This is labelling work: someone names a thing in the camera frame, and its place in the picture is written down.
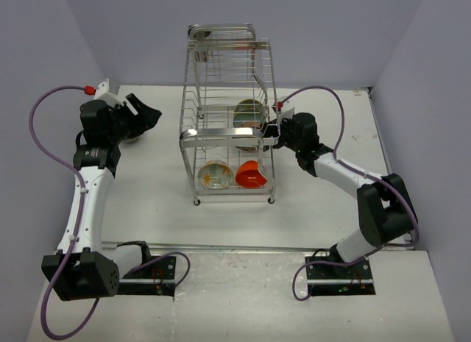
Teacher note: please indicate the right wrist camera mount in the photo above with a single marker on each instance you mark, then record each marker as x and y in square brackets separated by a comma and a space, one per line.
[284, 110]

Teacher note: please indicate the steel cutlery holder cup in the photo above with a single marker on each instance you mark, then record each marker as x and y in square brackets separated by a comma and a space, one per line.
[200, 52]

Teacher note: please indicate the yellow blue patterned bowl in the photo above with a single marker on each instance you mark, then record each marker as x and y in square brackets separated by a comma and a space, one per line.
[250, 106]

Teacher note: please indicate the brown ribbed bowl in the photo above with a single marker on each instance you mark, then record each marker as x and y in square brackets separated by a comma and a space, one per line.
[131, 141]

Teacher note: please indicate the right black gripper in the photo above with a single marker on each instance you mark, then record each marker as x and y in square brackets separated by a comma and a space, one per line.
[271, 131]

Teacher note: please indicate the white bowl orange star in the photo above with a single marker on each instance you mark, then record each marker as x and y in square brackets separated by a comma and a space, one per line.
[215, 175]

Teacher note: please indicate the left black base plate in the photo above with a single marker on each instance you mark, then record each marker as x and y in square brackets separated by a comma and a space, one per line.
[155, 280]

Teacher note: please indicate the mint green floral bowl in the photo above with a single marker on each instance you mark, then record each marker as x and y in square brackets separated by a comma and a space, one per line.
[249, 118]

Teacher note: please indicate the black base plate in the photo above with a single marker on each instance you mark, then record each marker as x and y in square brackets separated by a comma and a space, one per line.
[155, 280]
[356, 280]

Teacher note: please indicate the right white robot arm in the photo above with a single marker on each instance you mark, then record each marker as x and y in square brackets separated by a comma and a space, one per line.
[385, 212]

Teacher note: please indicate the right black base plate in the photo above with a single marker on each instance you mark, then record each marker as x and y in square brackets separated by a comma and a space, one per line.
[356, 280]

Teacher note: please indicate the steel wire dish rack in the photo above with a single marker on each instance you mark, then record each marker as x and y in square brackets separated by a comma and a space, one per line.
[239, 67]

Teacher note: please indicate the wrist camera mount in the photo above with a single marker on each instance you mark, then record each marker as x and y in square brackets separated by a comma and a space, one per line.
[105, 94]
[284, 110]

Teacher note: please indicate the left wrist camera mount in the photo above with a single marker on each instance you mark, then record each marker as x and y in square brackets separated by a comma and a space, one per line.
[105, 94]

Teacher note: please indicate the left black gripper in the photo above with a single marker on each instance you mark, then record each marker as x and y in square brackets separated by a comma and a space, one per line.
[145, 119]

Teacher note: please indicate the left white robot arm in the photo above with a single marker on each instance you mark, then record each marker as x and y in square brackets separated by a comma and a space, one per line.
[79, 269]

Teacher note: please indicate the aluminium table rail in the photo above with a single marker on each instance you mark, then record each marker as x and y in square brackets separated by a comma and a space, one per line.
[227, 248]

